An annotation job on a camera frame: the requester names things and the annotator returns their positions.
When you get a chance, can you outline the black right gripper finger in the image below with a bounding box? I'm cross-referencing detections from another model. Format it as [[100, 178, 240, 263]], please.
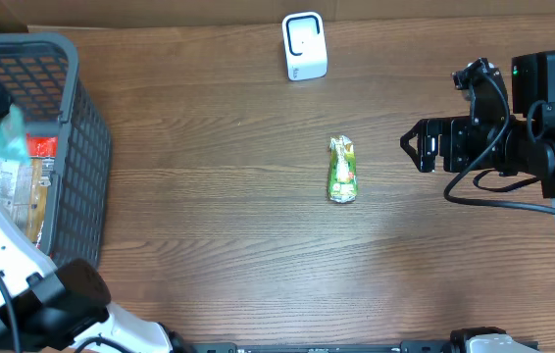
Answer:
[[400, 142, 437, 173], [400, 119, 437, 146]]

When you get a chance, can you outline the teal snack packet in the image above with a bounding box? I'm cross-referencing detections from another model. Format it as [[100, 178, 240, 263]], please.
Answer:
[[0, 104, 30, 163]]

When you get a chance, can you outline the orange spaghetti packet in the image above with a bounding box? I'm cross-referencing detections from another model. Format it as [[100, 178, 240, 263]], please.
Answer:
[[25, 134, 58, 248]]

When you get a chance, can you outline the green snack packet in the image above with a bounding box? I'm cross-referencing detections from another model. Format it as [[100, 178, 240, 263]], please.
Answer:
[[328, 135, 359, 204]]

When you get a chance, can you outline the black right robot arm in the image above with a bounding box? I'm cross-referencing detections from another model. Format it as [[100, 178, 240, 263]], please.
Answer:
[[399, 50, 555, 217]]

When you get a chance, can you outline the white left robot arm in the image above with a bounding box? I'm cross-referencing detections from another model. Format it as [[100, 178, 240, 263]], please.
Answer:
[[0, 62, 178, 352]]

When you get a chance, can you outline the white barcode scanner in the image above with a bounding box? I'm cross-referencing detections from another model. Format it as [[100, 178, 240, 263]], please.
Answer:
[[281, 11, 328, 81]]

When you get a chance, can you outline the grey plastic shopping basket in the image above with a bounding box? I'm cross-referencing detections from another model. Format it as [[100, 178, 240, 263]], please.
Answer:
[[0, 33, 112, 266]]

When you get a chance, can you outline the white printed packet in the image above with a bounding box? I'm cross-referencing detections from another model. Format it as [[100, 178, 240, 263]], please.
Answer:
[[0, 159, 32, 233]]

